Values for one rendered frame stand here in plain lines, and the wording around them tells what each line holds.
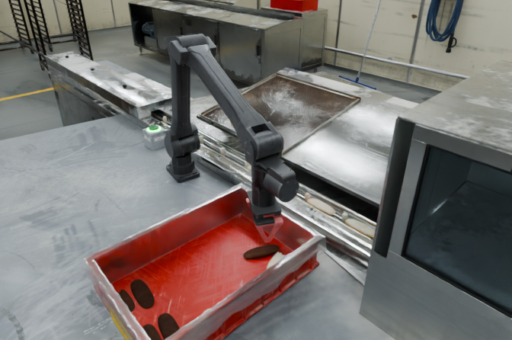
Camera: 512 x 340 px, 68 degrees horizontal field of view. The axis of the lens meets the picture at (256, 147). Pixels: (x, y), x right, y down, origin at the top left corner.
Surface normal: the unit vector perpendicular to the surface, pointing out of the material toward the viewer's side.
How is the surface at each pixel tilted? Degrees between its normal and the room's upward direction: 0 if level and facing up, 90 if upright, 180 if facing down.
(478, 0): 90
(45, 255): 0
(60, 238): 0
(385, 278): 90
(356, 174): 10
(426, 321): 90
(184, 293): 0
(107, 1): 90
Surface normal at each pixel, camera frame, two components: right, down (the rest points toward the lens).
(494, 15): -0.73, 0.32
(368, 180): -0.13, -0.81
